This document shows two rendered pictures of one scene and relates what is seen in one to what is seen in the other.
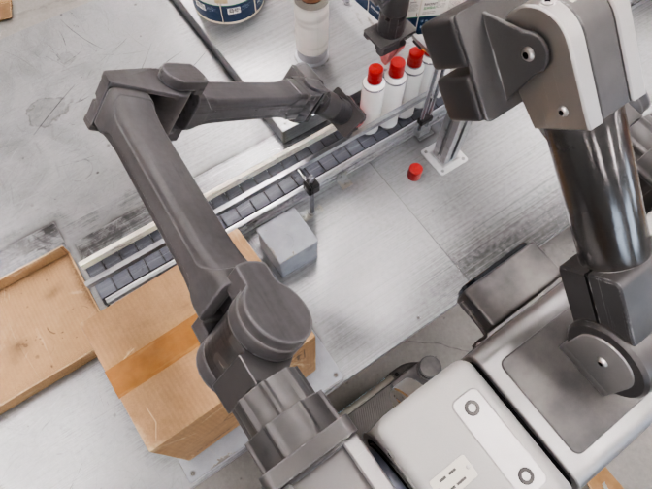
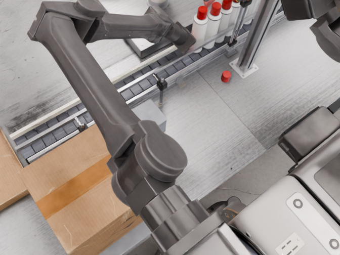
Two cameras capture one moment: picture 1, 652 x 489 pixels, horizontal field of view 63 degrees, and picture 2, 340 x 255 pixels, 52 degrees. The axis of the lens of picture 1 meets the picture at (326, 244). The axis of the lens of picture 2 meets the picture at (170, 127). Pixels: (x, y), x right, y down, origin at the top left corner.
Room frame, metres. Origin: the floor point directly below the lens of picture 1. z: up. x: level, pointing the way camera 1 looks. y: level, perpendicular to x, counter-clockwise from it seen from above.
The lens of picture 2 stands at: (-0.04, 0.06, 1.95)
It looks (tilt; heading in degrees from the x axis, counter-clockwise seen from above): 64 degrees down; 353
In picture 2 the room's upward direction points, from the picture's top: 7 degrees clockwise
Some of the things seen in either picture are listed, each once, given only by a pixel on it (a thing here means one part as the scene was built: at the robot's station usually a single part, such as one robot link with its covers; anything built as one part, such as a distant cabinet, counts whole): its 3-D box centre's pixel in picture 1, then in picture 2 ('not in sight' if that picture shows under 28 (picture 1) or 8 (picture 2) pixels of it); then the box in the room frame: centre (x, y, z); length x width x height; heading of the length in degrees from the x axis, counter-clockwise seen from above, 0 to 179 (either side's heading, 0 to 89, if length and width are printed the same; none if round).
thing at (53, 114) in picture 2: (294, 149); (149, 61); (0.73, 0.08, 0.90); 1.07 x 0.01 x 0.02; 126
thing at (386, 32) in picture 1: (391, 22); not in sight; (0.91, -0.12, 1.12); 0.10 x 0.07 x 0.07; 127
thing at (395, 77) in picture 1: (392, 93); (211, 26); (0.84, -0.14, 0.98); 0.05 x 0.05 x 0.20
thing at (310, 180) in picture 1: (306, 189); (157, 86); (0.61, 0.05, 0.91); 0.07 x 0.03 x 0.16; 36
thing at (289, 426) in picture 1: (289, 425); (176, 222); (0.05, 0.03, 1.45); 0.09 x 0.08 x 0.12; 127
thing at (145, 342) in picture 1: (211, 349); (101, 189); (0.22, 0.20, 0.99); 0.30 x 0.24 x 0.27; 128
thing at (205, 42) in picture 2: (310, 159); (161, 67); (0.67, 0.04, 0.95); 1.07 x 0.01 x 0.01; 126
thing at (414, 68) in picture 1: (409, 83); (222, 19); (0.87, -0.18, 0.98); 0.05 x 0.05 x 0.20
